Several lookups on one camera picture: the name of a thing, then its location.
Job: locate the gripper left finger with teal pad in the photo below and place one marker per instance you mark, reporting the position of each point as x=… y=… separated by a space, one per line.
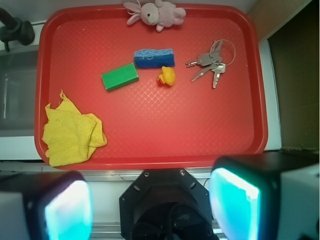
x=45 y=206

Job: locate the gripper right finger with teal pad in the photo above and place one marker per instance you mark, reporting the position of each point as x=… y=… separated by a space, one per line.
x=267 y=196

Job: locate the yellow cloth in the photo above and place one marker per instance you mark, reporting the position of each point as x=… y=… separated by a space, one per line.
x=71 y=137

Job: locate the red plastic tray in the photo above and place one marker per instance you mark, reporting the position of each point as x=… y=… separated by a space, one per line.
x=151 y=126

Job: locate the grey sink basin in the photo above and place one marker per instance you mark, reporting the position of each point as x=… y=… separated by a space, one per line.
x=18 y=73

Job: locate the silver key bunch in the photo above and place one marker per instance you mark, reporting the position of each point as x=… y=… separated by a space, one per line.
x=222 y=53

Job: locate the green block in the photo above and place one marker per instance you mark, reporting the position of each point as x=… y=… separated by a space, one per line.
x=120 y=77

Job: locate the yellow rubber duck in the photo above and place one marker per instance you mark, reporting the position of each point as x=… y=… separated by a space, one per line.
x=167 y=77

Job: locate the brown cardboard panel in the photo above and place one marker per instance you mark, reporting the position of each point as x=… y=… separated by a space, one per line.
x=290 y=29

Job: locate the blue sponge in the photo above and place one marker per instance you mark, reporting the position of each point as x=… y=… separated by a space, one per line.
x=154 y=58

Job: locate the grey sink faucet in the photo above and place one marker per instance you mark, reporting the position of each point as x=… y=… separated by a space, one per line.
x=14 y=29

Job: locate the pink plush bunny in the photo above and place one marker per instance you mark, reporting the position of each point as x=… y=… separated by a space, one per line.
x=161 y=14

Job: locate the aluminium rail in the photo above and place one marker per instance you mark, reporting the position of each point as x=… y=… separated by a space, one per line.
x=10 y=167

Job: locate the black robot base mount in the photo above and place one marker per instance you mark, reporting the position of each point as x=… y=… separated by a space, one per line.
x=166 y=204

